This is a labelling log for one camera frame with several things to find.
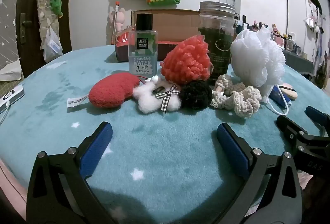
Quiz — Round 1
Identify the green plush toy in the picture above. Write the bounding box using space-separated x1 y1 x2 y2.
49 0 64 17

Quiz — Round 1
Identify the white fluffy plush with bow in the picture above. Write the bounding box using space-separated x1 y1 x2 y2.
133 75 182 114

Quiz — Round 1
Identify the stick with orange cap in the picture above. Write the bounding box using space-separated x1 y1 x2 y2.
111 1 120 44

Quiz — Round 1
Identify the orange-red bath loofah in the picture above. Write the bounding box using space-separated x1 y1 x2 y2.
160 34 214 84

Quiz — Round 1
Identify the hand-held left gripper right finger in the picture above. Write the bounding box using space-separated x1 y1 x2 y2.
217 123 303 224

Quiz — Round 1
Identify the white electronic device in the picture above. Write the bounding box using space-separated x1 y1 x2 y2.
0 85 25 113

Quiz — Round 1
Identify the white bath loofah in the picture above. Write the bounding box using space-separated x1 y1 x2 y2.
230 25 289 116

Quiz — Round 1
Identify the white refrigerator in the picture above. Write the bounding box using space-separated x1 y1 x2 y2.
286 0 324 59

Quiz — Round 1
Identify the beige powder puff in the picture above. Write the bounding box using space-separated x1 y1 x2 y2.
280 83 298 100

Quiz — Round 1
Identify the cluttered dark side table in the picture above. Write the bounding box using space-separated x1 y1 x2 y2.
237 15 310 59

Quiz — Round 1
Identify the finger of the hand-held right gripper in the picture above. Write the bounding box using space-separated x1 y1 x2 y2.
305 106 330 137
276 114 311 146

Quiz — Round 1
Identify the cardboard box with red inside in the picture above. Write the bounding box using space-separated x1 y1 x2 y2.
114 9 204 62

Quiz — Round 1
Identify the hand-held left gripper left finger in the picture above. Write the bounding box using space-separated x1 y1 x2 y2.
26 121 114 224

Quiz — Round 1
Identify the clear cleansing water bottle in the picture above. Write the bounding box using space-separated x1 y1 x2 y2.
128 14 158 76

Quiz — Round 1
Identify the white paper sheet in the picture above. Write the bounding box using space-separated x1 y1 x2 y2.
0 58 24 81

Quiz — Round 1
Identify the red heart plush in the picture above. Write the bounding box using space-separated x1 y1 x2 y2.
67 72 141 109

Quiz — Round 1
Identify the clear plastic bag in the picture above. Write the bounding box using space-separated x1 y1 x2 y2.
42 27 63 62

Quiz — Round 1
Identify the dark wooden door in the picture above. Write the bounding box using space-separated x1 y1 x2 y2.
15 0 75 79

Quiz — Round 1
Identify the glass jar with metal lid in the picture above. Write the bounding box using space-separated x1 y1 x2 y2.
198 1 237 85

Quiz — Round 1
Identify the black fluffy pompom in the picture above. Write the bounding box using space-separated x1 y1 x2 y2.
179 80 213 111

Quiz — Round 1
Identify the cream crochet scrunchie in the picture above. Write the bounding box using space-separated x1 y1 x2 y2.
215 74 246 95
211 85 262 118

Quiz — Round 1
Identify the pale pink plush toy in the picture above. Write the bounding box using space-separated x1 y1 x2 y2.
108 7 126 31

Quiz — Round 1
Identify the fabric hanging organiser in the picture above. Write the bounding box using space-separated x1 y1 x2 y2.
35 0 61 50

